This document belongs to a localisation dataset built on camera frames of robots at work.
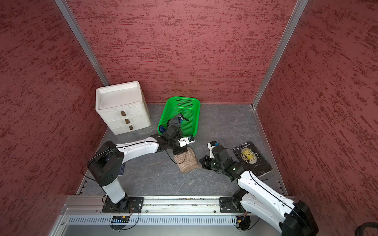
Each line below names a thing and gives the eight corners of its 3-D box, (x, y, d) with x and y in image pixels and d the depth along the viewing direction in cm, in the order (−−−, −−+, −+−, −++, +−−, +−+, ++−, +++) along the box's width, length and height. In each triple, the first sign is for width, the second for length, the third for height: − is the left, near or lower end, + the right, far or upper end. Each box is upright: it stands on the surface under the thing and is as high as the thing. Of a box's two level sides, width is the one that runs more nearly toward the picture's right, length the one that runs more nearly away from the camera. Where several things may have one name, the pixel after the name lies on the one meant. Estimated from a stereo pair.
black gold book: (253, 181, 84) (254, 180, 82) (231, 149, 97) (232, 147, 95) (271, 171, 88) (273, 169, 86) (249, 142, 101) (250, 140, 99)
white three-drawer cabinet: (112, 137, 103) (92, 112, 81) (114, 113, 117) (97, 87, 96) (151, 128, 108) (141, 102, 87) (148, 107, 122) (139, 80, 101)
